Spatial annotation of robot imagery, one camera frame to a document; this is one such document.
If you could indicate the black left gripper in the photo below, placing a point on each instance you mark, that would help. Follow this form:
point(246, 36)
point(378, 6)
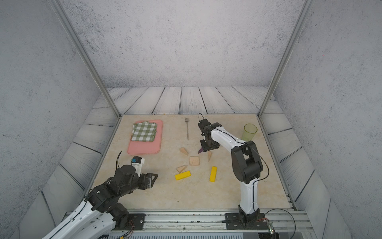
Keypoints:
point(150, 183)

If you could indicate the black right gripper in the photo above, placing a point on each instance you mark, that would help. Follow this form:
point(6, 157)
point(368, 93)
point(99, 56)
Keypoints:
point(204, 147)

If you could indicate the natural wood rectangular block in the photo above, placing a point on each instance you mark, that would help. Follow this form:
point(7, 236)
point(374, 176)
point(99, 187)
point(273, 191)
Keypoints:
point(194, 158)
point(194, 163)

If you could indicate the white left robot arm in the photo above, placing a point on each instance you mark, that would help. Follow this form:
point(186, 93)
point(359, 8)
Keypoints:
point(100, 212)

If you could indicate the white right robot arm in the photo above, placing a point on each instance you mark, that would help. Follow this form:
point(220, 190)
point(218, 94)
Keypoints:
point(246, 165)

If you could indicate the yellow rectangular block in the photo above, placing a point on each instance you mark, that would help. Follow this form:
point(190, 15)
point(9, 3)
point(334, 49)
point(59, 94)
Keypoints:
point(182, 175)
point(213, 174)

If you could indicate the silver metal fork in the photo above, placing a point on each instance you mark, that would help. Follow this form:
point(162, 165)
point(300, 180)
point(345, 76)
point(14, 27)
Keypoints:
point(187, 127)

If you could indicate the pink plastic tray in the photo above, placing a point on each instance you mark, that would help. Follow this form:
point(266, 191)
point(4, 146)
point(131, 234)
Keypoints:
point(142, 148)

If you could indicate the green translucent plastic cup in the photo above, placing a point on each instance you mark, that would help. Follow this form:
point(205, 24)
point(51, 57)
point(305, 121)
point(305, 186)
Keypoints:
point(249, 132)

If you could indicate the green white checkered cloth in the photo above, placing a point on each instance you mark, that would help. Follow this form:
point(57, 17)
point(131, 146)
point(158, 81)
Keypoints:
point(144, 131)

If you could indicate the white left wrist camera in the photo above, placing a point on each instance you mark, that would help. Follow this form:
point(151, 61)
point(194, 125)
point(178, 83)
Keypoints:
point(137, 162)

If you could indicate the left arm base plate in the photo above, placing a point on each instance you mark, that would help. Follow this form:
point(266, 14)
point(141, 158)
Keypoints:
point(131, 222)

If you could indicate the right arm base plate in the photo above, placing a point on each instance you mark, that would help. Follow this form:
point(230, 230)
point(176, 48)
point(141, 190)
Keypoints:
point(240, 221)

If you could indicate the aluminium mounting rail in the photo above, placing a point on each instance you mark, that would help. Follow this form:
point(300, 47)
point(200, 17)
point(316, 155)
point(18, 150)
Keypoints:
point(213, 221)

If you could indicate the right aluminium frame post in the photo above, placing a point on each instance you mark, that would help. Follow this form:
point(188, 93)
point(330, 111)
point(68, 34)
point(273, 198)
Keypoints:
point(306, 8)

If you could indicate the aluminium frame post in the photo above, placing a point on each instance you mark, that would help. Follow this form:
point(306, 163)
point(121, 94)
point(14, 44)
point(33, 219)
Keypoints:
point(68, 27)
point(306, 8)

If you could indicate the left aluminium frame post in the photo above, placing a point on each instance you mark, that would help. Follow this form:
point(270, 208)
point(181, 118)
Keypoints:
point(68, 27)

